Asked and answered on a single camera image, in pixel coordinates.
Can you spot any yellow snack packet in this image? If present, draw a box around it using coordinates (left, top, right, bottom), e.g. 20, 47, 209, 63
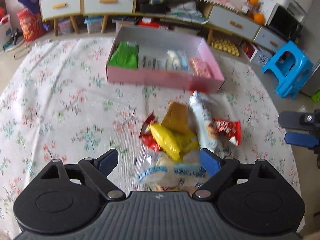
149, 124, 199, 161

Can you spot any small red crinkled snack packet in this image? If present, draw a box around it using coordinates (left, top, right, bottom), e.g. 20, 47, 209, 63
139, 112, 162, 152

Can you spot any silver chocolate pie snack pack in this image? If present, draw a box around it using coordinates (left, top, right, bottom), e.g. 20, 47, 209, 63
189, 91, 220, 153

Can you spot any gold wafer bar packet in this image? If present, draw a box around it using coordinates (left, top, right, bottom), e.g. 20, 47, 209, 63
161, 101, 192, 135

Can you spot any pink strawberry snack packet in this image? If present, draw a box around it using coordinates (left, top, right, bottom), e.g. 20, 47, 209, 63
189, 57, 214, 79

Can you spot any green snack packet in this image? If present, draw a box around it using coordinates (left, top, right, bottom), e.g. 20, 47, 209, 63
108, 41, 139, 70

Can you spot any white blue bread packet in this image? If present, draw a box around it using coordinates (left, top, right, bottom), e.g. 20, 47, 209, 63
166, 50, 189, 72

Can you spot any blue plastic stool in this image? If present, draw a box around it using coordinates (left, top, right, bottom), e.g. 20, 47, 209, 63
262, 41, 313, 100

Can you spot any floral white rug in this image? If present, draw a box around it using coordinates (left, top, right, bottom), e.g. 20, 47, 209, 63
1, 37, 300, 238

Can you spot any black microwave oven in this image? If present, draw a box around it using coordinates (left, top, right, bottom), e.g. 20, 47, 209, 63
267, 5, 303, 41

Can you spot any yellow egg tray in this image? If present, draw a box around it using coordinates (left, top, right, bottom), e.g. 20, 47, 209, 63
211, 39, 240, 57

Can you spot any orange fruit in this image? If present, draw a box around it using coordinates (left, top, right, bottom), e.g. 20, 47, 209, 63
253, 13, 266, 25

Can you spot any pink shallow cardboard box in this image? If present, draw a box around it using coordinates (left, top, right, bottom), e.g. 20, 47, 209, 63
106, 25, 225, 93

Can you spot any red cardboard box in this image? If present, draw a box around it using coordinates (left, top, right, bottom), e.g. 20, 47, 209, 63
138, 21, 168, 30

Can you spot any red gift bag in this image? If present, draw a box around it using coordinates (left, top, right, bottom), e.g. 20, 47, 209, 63
17, 8, 46, 42

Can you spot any wooden tv cabinet with drawers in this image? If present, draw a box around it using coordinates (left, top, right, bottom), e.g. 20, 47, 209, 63
39, 0, 287, 52

